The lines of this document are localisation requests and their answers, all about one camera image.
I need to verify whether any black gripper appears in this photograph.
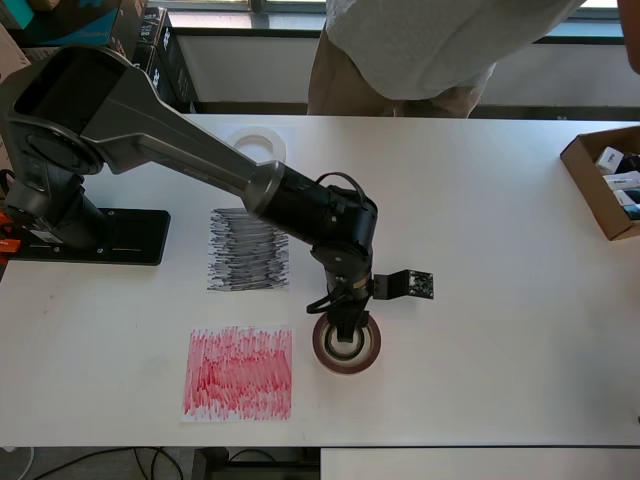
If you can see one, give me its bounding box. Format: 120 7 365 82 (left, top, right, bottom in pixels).
327 298 372 347

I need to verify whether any red tape roll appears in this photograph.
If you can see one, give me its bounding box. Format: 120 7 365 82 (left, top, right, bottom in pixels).
312 317 383 376

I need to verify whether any white tape roll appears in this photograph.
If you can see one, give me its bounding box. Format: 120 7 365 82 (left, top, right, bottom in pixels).
232 127 289 165

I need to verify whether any person left forearm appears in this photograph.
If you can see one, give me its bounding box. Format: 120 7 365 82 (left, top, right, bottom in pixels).
617 0 640 77

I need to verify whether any red scribbled paper sheet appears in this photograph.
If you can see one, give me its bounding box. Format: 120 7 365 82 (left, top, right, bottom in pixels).
180 326 294 425

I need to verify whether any black scribbled paper sheet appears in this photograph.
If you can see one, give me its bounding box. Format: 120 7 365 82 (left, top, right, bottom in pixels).
206 207 292 294

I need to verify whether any white flat panel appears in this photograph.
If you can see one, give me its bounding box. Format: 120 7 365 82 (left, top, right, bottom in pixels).
319 447 640 480

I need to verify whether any open cardboard box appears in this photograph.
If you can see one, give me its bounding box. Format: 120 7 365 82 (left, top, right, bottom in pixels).
559 127 640 242

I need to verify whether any person in gray shirt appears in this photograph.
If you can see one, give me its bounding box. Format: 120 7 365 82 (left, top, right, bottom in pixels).
305 0 589 120

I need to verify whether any black box with white print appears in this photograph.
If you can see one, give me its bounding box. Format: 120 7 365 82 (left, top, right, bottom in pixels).
149 22 200 115

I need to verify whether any white carton with black print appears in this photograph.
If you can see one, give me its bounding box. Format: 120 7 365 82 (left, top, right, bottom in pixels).
602 170 640 190

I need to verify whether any small white carton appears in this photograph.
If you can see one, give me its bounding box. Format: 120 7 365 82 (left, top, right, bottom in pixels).
594 147 624 174

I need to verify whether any black box with white letters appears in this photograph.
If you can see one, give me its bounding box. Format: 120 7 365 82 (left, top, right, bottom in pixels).
127 43 157 76

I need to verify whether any orange clamp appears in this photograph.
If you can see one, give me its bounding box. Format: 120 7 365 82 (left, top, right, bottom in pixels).
0 209 22 257

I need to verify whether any black box with orange print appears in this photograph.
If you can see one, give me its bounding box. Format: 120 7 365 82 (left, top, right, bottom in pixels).
104 4 169 66

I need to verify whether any black box with blue print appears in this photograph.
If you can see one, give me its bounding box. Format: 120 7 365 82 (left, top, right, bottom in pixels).
24 0 126 47

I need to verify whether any GX760A cardboard box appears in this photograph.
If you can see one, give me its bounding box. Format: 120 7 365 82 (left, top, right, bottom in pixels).
0 22 34 86

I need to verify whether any plain teal box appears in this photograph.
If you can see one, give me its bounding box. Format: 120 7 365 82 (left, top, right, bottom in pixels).
0 0 35 30

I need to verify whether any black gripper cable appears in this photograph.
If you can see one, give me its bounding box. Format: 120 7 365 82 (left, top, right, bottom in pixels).
305 282 351 316

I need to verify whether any black forearm cable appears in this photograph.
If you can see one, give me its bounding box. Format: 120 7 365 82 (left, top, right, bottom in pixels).
317 172 367 207

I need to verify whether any black table leg frame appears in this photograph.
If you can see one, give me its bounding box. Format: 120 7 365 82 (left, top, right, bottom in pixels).
192 447 321 480

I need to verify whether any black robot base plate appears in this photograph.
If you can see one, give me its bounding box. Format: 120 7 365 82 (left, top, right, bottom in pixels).
79 208 171 268

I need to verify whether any black floor cable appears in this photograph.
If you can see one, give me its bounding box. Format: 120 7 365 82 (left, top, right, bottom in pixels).
32 446 194 480

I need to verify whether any white floor cable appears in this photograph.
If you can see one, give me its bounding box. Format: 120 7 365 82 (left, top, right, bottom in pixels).
18 446 37 480

